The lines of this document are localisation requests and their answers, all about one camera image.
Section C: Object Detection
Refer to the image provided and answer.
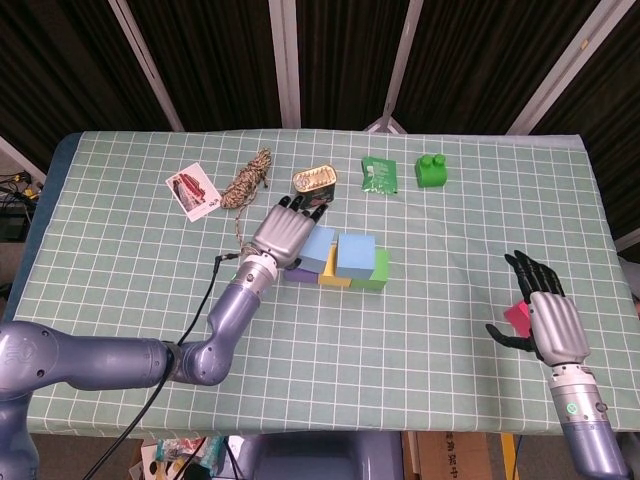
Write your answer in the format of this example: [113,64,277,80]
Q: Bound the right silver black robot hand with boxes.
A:
[485,251,592,366]

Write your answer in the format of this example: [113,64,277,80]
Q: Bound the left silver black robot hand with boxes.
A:
[249,195,330,270]

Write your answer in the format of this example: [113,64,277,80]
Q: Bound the light blue foam cube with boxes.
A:
[333,232,377,280]
[298,227,337,275]

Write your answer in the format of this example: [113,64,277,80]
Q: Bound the red foam cube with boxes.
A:
[503,300,532,338]

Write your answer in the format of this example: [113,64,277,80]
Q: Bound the purple foam cube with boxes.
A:
[283,266,321,286]

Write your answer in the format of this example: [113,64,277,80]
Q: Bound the yellow foam cube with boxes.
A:
[317,243,352,290]

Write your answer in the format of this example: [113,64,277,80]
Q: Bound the green foam cube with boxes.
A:
[348,248,391,294]

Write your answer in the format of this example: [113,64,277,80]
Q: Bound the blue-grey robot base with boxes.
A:
[239,432,405,480]

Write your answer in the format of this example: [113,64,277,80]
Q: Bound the dark green luncheon meat can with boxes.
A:
[292,165,338,211]

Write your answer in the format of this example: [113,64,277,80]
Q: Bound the white photo card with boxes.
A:
[165,161,222,223]

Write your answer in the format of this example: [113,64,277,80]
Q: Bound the green snack packet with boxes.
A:
[360,155,400,195]

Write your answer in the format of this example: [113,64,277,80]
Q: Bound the green checkered tablecloth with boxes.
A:
[8,129,630,435]

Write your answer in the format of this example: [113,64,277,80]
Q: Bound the green toy building brick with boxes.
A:
[414,153,449,189]

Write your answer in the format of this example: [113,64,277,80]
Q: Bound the brown cardboard box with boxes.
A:
[405,430,504,480]

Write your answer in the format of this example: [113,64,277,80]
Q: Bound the black curtain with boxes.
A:
[0,0,640,241]

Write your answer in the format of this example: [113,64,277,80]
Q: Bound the blue table pad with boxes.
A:
[0,132,81,326]

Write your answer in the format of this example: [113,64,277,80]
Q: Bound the colourful printed bag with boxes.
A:
[139,435,226,480]

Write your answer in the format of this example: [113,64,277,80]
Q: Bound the black equipment box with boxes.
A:
[0,209,34,242]

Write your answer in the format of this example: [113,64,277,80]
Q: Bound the braided rope bundle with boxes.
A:
[220,146,274,254]

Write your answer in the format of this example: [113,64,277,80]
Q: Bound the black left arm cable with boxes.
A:
[79,252,242,480]

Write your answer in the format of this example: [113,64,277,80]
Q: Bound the white frame post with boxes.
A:
[367,0,425,134]
[108,0,185,132]
[503,0,632,136]
[268,0,302,130]
[0,134,47,180]

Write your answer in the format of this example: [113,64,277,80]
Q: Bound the tangled floor cables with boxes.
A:
[0,172,44,202]

